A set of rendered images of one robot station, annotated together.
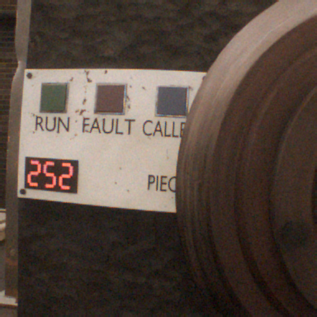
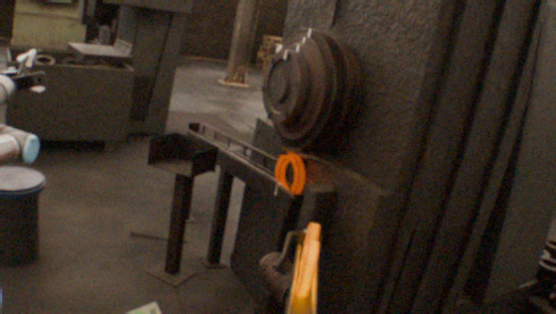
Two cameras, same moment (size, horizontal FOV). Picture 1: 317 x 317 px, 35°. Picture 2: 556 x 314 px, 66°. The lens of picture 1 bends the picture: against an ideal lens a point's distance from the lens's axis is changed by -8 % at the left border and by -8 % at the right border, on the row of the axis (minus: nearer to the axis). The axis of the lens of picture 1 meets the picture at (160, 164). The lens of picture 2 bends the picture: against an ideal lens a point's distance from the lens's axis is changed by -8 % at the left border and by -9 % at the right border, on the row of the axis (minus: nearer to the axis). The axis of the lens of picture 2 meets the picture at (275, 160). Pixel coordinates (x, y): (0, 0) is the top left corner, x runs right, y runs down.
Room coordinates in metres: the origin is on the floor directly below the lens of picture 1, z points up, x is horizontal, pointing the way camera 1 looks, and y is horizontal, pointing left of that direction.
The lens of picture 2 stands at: (-0.67, -1.63, 1.36)
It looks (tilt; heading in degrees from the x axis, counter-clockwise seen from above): 17 degrees down; 51
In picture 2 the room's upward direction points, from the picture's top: 11 degrees clockwise
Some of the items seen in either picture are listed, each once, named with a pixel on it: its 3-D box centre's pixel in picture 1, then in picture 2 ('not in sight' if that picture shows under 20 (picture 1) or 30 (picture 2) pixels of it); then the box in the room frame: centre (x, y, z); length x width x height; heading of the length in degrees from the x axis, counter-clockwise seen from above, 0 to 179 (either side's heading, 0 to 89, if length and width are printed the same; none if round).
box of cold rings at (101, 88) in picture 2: not in sight; (65, 96); (0.25, 2.57, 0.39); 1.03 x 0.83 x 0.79; 176
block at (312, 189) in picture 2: not in sight; (316, 216); (0.51, -0.49, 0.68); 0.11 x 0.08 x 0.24; 172
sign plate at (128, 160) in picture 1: (109, 136); not in sight; (0.69, 0.07, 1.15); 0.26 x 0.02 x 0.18; 82
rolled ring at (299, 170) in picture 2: not in sight; (289, 174); (0.54, -0.25, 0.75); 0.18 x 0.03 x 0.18; 82
